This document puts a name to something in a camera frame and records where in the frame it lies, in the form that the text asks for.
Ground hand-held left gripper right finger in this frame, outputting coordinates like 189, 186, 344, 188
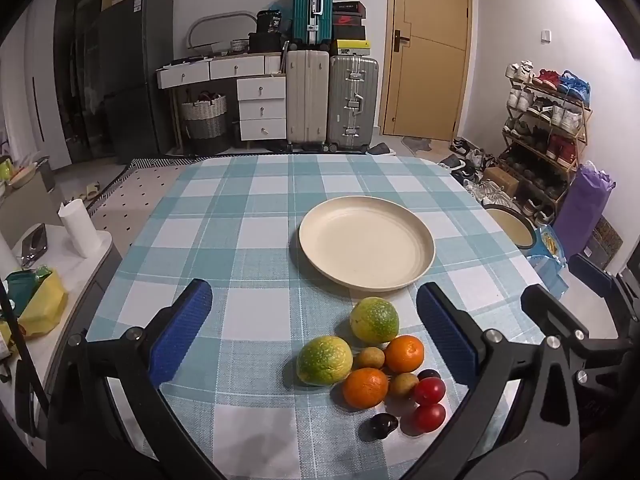
416, 281, 582, 480

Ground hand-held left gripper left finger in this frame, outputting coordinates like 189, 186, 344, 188
47, 278, 226, 480

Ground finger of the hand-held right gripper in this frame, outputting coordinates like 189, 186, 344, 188
567, 254, 640, 323
520, 284, 638, 386

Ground orange tangerine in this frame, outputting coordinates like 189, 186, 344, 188
384, 334, 425, 374
342, 367, 390, 409

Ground red tomato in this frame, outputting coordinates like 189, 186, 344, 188
412, 403, 447, 434
412, 377, 447, 407

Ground small yellow-brown fruit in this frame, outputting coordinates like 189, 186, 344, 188
388, 372, 420, 399
354, 346, 386, 370

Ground green yellow citrus fruit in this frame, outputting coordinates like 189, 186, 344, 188
296, 336, 354, 387
349, 297, 400, 345

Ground cream round plate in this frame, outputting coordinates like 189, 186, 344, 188
298, 196, 436, 292

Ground dark speckled board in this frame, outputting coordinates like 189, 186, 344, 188
585, 215, 624, 269

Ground blue plastic bag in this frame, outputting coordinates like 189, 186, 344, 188
529, 225, 569, 302

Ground purple bag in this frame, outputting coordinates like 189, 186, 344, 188
552, 161, 617, 262

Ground round cream stool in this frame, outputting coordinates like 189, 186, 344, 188
482, 203, 539, 251

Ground white side table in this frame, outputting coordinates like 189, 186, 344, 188
0, 225, 124, 411

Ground teal checked tablecloth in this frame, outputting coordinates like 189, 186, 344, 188
85, 154, 621, 480

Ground small cardboard box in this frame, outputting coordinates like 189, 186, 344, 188
482, 166, 521, 197

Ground yellow plastic bag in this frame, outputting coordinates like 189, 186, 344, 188
5, 267, 69, 339

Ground paper towel roll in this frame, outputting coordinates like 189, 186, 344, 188
57, 198, 101, 260

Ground dotted white rug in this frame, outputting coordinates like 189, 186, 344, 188
85, 157, 223, 242

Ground wooden shoe rack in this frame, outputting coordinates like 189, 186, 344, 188
501, 75, 594, 213

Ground pile of scattered sneakers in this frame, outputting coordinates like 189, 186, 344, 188
438, 137, 516, 206

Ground dark clothes iron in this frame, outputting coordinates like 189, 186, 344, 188
20, 224, 49, 267

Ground shoe rack with shoes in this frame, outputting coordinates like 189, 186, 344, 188
502, 61, 592, 211

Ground grey floor mat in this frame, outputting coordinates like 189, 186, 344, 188
402, 136, 434, 156

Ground grey trash can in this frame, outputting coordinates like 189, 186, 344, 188
35, 156, 56, 191

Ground woven laundry basket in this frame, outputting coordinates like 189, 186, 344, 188
181, 94, 228, 141

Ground white bowl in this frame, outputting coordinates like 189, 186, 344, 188
10, 162, 39, 189

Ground silver suitcase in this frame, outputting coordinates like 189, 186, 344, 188
327, 55, 380, 152

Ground grey refrigerator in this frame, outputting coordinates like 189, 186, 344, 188
97, 0, 174, 164

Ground white drawer dresser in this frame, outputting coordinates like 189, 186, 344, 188
156, 52, 289, 154

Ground beige suitcase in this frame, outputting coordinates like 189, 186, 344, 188
285, 50, 331, 149

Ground wooden door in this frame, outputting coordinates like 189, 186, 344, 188
378, 0, 474, 142

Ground white wardrobe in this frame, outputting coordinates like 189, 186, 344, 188
0, 2, 73, 171

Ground dark glass cabinet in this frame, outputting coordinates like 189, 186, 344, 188
52, 0, 108, 164

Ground yellow and black shoebox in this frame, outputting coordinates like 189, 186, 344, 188
332, 39, 372, 57

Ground black storage box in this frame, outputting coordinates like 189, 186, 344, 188
248, 32, 289, 54

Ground black labelled canister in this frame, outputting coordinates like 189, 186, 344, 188
256, 10, 286, 36

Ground teal suitcase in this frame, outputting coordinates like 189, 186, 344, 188
292, 0, 334, 47

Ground black cable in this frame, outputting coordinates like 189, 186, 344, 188
0, 280, 52, 413

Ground white oval frame mirror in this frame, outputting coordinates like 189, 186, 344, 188
187, 10, 257, 52

